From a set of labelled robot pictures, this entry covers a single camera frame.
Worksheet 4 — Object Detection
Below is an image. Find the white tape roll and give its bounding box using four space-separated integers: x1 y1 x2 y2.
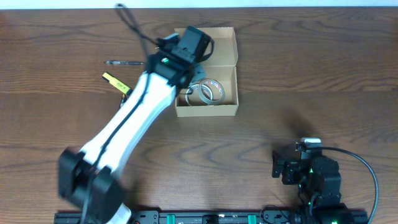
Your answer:
185 83 213 106

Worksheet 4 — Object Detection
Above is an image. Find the brown cardboard box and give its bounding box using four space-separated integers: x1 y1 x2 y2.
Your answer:
175 27 239 117

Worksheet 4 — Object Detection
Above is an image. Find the grey tape roll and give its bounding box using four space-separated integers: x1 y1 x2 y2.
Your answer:
198 79 226 105

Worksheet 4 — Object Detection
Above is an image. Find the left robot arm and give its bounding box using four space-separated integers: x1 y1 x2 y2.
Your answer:
58 52 205 223

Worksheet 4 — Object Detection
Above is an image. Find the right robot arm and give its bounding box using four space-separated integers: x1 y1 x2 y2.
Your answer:
272 150 355 224

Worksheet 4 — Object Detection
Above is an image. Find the yellow highlighter marker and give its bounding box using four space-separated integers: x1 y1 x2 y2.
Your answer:
102 72 132 95

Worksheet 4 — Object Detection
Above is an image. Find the black ballpoint pen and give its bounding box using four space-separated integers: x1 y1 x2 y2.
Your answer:
104 60 145 65

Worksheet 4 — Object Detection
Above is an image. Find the right black cable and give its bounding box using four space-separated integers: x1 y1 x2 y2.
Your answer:
320 146 379 224

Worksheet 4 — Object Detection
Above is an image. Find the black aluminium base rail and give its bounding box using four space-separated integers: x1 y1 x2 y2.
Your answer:
53 210 369 224

